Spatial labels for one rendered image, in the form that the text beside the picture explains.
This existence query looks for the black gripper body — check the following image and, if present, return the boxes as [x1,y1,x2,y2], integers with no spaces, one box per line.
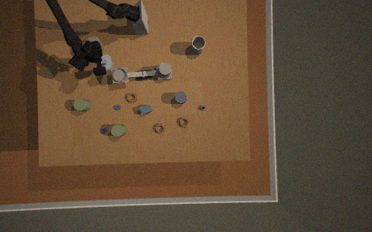
[87,41,106,77]

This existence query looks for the pale grey round dish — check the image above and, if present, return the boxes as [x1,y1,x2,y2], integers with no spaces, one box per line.
[101,55,113,71]

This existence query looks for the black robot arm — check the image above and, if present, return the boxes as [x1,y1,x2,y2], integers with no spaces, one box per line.
[46,0,140,71]

